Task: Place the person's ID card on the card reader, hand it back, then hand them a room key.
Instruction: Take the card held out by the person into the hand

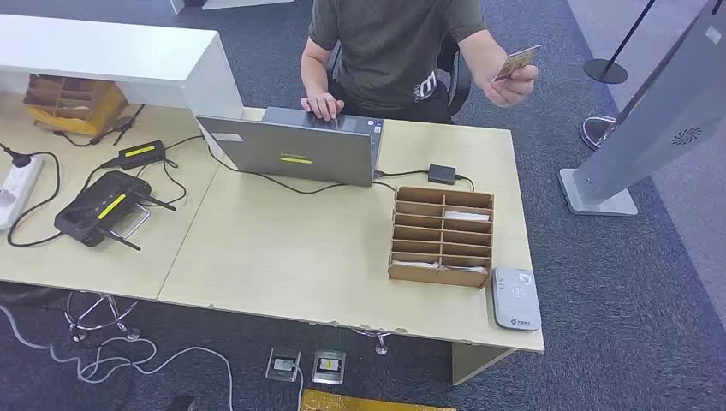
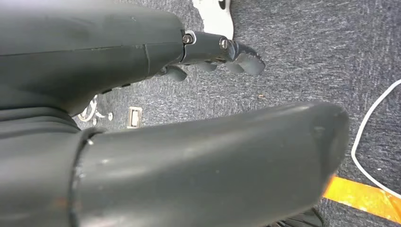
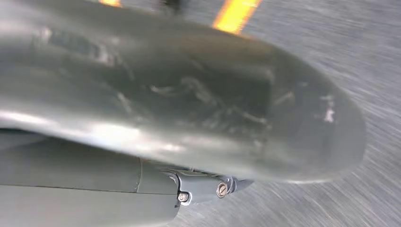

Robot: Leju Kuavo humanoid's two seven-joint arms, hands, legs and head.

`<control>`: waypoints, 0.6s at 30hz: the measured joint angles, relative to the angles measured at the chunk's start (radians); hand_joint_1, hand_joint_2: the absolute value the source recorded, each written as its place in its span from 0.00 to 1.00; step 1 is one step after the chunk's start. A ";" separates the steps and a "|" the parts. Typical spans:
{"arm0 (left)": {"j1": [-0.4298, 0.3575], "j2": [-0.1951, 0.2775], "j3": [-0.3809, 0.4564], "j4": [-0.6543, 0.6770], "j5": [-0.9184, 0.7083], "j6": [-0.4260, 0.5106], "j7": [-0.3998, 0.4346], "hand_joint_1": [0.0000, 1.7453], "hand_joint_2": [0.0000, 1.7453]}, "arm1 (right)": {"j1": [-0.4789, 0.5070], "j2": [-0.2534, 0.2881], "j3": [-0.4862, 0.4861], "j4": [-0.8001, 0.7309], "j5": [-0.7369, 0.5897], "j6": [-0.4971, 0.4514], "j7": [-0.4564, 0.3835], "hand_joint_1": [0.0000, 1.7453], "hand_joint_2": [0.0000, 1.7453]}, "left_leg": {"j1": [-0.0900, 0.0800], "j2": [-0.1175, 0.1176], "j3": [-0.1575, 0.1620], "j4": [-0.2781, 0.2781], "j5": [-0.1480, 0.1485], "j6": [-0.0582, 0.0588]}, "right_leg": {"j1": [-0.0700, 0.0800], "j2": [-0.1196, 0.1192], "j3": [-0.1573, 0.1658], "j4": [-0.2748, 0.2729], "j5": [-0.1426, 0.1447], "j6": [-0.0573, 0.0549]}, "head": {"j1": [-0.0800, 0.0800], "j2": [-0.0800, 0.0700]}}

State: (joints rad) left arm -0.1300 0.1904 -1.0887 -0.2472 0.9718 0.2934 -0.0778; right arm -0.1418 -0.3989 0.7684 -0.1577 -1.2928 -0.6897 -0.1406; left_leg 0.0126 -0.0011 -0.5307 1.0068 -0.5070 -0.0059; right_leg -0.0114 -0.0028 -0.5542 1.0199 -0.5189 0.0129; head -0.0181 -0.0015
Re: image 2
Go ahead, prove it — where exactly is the thin white floor cable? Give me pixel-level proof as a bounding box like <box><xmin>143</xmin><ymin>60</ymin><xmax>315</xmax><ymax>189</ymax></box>
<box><xmin>350</xmin><ymin>78</ymin><xmax>401</xmax><ymax>200</ymax></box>

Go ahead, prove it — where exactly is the white flat plate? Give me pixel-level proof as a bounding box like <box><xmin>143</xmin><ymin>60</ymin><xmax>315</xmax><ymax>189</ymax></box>
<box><xmin>192</xmin><ymin>0</ymin><xmax>235</xmax><ymax>40</ymax></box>

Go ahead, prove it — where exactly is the chrome ring stand base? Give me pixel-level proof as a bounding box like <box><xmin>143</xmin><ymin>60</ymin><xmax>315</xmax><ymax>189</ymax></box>
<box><xmin>77</xmin><ymin>95</ymin><xmax>114</xmax><ymax>127</ymax></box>

